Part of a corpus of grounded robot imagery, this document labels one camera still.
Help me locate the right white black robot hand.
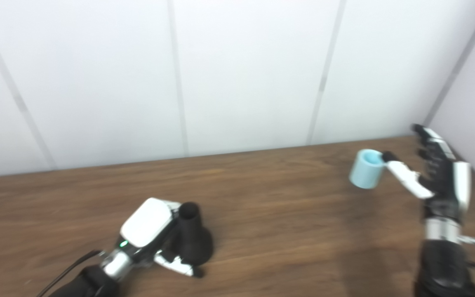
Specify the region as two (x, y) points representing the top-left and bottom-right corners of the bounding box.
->
(382, 124), (473, 224)

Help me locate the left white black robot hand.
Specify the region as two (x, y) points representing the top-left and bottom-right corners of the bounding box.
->
(117, 197), (205, 278)

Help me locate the light-blue short hose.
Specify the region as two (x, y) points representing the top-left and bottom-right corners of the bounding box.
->
(349, 149), (386, 190)

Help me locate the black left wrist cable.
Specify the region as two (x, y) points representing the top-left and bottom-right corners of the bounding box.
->
(35, 249), (104, 297)

